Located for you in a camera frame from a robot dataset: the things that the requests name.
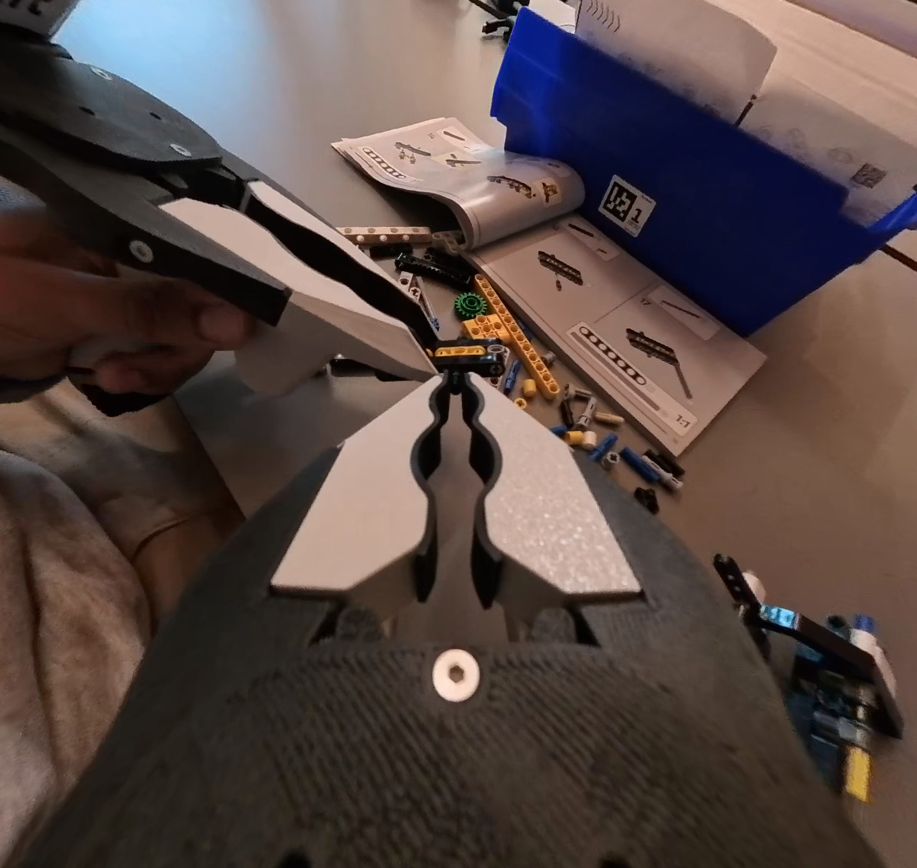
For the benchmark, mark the black lego beam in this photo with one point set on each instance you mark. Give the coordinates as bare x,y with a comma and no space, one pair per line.
430,264

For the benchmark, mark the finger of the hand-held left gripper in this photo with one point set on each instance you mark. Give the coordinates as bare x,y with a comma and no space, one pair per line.
276,202
344,331

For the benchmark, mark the scattered small lego pieces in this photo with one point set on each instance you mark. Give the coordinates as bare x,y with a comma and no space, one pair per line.
582,438

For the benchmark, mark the person's left hand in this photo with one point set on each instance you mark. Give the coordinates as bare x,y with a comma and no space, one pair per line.
107,309

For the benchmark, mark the white long lego beam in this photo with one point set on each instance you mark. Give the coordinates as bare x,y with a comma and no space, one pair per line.
383,236

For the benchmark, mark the blue storage bin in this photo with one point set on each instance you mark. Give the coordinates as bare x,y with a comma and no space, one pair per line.
680,166

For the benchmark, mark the small lego assembly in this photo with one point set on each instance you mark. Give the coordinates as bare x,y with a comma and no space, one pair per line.
824,667

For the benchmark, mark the lego instruction booklet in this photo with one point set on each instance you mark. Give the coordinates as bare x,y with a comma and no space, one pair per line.
609,309

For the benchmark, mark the long yellow lego beam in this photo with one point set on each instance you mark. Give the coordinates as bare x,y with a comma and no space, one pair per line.
516,338

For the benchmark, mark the white paper bag arrow print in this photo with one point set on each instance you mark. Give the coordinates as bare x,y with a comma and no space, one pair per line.
673,30

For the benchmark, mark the yellow lego frame piece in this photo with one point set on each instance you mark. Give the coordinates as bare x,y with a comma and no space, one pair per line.
489,326

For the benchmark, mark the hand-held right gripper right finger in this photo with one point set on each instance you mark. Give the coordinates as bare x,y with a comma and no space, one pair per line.
551,524

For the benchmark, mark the black yellow lego beam assembly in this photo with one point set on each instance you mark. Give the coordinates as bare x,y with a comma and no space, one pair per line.
465,347

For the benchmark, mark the light grey long lego beam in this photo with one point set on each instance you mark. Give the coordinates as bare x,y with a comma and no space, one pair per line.
423,302

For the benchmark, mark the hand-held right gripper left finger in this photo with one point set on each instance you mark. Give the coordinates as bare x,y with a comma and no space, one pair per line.
358,524

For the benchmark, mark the black angled lego connector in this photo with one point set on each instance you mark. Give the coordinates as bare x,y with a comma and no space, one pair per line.
648,499

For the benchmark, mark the white paper bag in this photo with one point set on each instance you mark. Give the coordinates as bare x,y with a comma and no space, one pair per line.
824,137

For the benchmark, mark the green lego gear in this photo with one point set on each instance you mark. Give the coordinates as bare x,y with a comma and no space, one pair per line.
471,303

